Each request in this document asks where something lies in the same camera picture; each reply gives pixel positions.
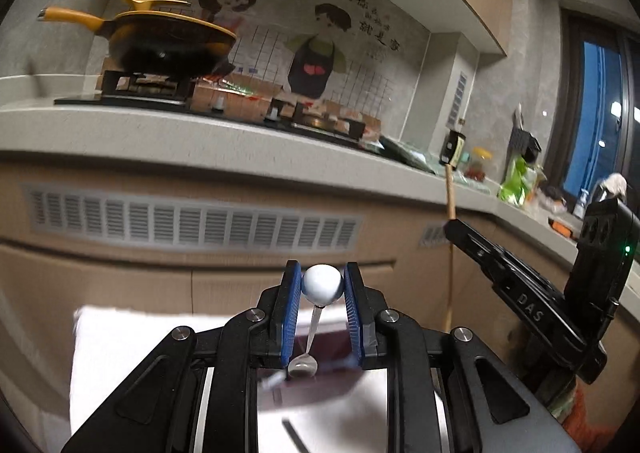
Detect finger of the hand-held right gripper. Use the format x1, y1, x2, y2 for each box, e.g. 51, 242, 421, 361
443, 224, 507, 287
451, 218, 567, 305

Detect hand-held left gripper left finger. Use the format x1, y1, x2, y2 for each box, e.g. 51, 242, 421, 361
60, 259, 303, 453

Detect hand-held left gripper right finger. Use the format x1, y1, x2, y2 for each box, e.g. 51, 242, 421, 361
343, 262, 583, 453

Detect white ball-handled metal spoon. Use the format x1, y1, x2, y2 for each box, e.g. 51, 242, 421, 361
287, 264, 346, 380

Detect purple plastic utensil holder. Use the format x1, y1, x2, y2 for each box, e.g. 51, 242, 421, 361
257, 325, 391, 406

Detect wooden chopstick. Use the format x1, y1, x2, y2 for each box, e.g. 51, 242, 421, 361
444, 165, 457, 331

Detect small grey vent grille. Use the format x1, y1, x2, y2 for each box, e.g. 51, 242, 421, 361
419, 225, 453, 249

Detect green plastic bag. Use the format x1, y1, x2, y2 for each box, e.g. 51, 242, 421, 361
497, 157, 539, 210

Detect yellow-lidded jar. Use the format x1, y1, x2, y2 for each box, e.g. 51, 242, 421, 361
470, 148, 494, 181

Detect dark sauce bottle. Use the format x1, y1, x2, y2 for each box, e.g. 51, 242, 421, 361
440, 129, 467, 168

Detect black knife block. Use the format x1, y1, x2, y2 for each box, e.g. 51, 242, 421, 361
510, 104, 543, 164

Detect large grey vent grille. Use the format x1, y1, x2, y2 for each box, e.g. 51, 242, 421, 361
22, 183, 364, 255

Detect white textured towel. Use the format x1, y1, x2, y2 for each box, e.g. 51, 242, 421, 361
70, 305, 451, 453

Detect wooden base cabinets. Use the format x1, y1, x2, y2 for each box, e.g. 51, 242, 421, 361
0, 148, 640, 434

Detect window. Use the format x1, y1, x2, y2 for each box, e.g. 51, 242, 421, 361
559, 8, 640, 254

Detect speckled stone countertop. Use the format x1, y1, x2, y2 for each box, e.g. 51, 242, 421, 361
0, 75, 640, 294

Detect black gas cooktop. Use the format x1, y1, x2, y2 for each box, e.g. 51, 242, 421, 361
54, 70, 382, 150

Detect yellow pan lid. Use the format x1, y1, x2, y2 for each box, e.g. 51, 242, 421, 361
115, 0, 237, 38

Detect white wall vent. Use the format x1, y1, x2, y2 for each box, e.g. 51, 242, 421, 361
452, 70, 469, 126

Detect cartoon wall sticker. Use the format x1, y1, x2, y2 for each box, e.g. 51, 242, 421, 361
160, 0, 431, 144

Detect yellow-handled frying pan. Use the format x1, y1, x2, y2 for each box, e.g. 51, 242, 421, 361
40, 7, 239, 80

